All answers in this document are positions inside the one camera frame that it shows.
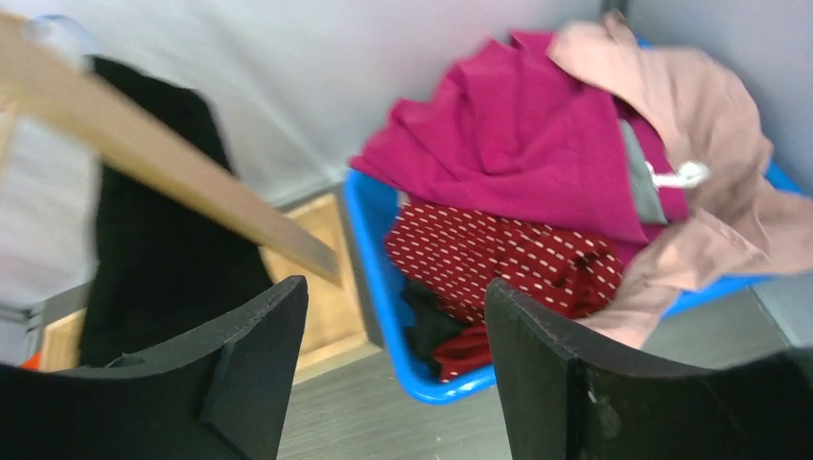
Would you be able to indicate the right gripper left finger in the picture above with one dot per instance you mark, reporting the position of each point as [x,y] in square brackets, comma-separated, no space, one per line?
[219,391]

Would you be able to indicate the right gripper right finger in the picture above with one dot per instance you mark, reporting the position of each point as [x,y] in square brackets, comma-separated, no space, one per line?
[568,392]

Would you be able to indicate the wooden hanger rack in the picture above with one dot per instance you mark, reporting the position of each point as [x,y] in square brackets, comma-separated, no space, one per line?
[308,239]

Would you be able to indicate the blue plastic bin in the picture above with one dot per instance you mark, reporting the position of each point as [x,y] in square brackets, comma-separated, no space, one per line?
[373,207]

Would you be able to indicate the light blue hanger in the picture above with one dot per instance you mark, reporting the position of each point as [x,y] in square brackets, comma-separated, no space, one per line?
[65,36]

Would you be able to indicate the red dotted garment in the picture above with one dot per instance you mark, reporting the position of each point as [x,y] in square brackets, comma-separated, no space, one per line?
[449,256]

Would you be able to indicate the pink garment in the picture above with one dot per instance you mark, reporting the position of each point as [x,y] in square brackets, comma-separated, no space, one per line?
[739,223]

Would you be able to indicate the magenta skirt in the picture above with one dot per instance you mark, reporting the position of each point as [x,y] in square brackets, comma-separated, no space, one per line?
[509,133]

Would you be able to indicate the black skirt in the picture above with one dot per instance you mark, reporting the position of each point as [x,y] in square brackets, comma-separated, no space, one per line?
[162,270]

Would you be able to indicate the orange garment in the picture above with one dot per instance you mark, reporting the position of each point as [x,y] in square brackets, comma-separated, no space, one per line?
[32,363]

